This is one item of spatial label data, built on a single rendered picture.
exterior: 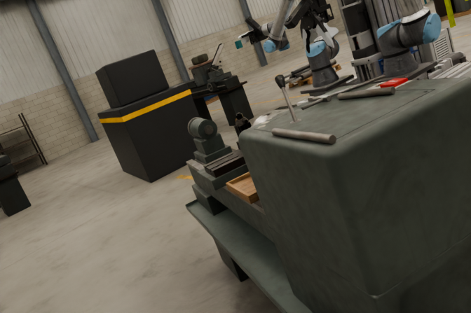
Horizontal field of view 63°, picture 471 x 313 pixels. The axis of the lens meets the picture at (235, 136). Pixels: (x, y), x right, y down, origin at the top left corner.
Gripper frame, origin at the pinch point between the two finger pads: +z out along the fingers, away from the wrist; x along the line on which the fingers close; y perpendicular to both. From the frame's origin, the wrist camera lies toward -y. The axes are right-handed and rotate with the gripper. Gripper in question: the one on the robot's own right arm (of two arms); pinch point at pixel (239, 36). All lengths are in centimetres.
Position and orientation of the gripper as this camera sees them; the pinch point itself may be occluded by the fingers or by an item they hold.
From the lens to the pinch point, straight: 267.1
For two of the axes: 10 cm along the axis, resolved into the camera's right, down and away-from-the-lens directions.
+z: -7.5, 1.3, 6.4
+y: 4.2, 8.5, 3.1
